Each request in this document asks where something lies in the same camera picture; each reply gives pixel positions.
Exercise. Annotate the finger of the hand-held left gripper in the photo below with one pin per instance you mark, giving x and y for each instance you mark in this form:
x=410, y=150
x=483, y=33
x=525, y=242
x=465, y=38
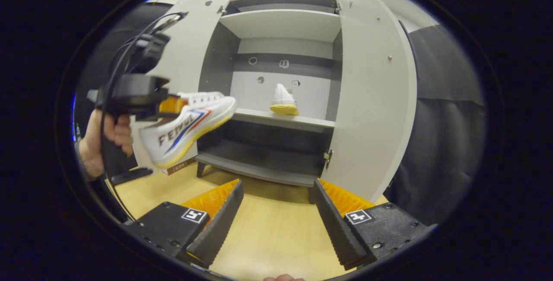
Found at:
x=173, y=105

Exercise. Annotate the white shoe cabinet door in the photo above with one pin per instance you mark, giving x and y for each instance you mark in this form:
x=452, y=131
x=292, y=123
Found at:
x=190, y=48
x=371, y=99

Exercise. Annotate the black backdrop cloth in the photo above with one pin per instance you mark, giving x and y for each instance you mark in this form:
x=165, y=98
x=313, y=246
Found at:
x=445, y=151

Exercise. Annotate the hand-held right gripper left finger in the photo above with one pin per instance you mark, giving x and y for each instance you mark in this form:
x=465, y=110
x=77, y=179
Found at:
x=222, y=225

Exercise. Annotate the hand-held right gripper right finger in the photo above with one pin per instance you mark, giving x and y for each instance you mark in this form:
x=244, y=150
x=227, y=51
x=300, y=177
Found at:
x=335, y=229

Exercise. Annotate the brown cover book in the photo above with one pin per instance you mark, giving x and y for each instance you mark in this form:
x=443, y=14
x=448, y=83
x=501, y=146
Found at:
x=181, y=166

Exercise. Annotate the white canvas shoe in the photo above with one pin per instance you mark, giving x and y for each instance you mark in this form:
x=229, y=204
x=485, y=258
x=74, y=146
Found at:
x=185, y=134
x=283, y=97

